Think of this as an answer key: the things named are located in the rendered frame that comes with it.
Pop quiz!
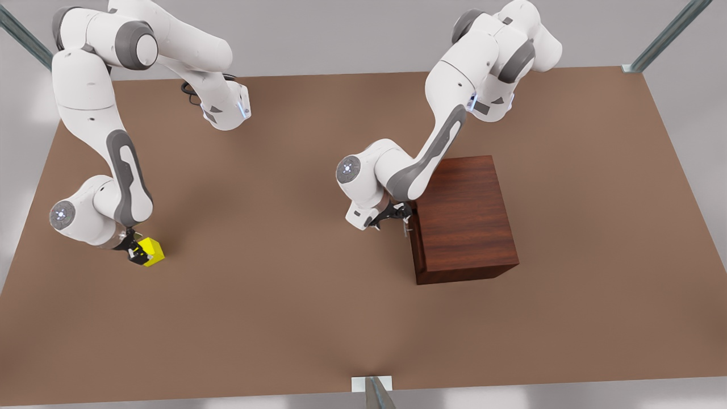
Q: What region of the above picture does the dark wooden drawer cabinet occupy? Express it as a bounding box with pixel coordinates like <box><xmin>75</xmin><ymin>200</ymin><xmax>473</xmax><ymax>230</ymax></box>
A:
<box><xmin>407</xmin><ymin>155</ymin><xmax>520</xmax><ymax>286</ymax></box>

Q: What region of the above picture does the silver frame post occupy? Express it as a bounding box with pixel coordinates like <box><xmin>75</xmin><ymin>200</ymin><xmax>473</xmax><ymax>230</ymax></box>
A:
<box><xmin>351</xmin><ymin>375</ymin><xmax>397</xmax><ymax>409</ymax></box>
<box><xmin>621</xmin><ymin>0</ymin><xmax>714</xmax><ymax>74</ymax></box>
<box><xmin>0</xmin><ymin>6</ymin><xmax>55</xmax><ymax>71</ymax></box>

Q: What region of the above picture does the yellow cube block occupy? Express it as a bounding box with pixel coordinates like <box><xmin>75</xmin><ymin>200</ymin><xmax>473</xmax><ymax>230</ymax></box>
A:
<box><xmin>138</xmin><ymin>237</ymin><xmax>166</xmax><ymax>268</ymax></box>

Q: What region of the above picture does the black cable loop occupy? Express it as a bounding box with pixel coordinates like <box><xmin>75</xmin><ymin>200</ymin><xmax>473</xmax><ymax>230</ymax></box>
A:
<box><xmin>181</xmin><ymin>73</ymin><xmax>237</xmax><ymax>106</ymax></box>

